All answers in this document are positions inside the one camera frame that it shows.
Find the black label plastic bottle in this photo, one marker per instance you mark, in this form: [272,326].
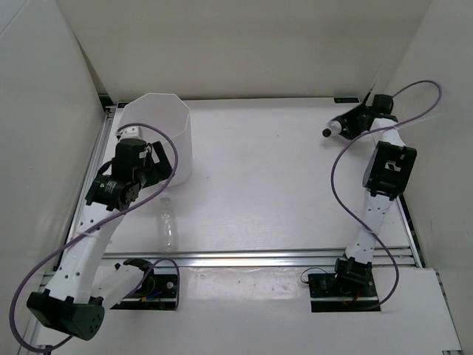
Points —
[335,126]

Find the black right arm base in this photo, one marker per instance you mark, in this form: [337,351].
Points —
[327,295]

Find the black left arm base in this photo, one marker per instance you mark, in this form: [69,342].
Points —
[155,292]

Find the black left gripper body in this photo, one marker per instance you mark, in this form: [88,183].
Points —
[154,172]

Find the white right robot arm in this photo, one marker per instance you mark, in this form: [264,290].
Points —
[385,178]

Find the clear unlabeled plastic bottle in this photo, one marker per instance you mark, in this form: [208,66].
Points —
[167,231]

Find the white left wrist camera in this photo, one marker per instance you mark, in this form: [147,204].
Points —
[132,132]

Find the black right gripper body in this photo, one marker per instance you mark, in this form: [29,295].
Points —
[355,119]

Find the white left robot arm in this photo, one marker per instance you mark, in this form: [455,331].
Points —
[72,302]

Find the aluminium frame rail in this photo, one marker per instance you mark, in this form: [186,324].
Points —
[256,192]

